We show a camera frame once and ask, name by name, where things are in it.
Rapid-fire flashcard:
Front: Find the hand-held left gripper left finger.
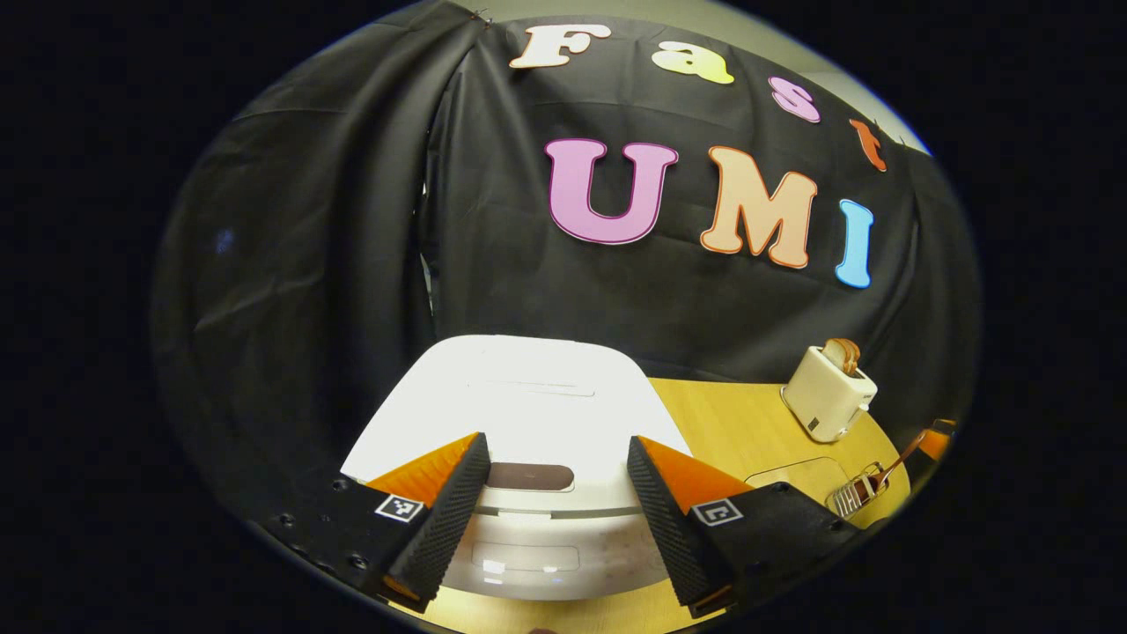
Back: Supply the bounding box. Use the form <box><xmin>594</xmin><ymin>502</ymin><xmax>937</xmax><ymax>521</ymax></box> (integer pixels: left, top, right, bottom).
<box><xmin>264</xmin><ymin>431</ymin><xmax>491</xmax><ymax>615</ymax></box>

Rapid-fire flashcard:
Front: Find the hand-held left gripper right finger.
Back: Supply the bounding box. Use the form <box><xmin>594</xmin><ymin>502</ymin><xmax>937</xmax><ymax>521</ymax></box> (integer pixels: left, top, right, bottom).
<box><xmin>627</xmin><ymin>435</ymin><xmax>868</xmax><ymax>619</ymax></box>

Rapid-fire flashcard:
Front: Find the white rice cooker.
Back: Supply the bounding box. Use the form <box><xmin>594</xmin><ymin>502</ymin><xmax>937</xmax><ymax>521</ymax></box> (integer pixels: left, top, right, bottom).
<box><xmin>341</xmin><ymin>335</ymin><xmax>696</xmax><ymax>602</ymax></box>

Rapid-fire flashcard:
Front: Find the clear plastic rice container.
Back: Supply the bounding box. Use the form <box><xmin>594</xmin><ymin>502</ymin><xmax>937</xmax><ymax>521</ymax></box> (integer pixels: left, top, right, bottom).
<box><xmin>744</xmin><ymin>456</ymin><xmax>851</xmax><ymax>512</ymax></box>

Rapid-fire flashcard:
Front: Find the white toaster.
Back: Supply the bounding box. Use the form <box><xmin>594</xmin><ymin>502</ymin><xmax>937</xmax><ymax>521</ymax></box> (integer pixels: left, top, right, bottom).
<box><xmin>781</xmin><ymin>345</ymin><xmax>879</xmax><ymax>444</ymax></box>

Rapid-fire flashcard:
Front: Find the brown toast slice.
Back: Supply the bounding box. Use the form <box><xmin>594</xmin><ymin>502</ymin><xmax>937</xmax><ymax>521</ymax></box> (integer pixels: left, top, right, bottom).
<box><xmin>821</xmin><ymin>338</ymin><xmax>862</xmax><ymax>374</ymax></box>

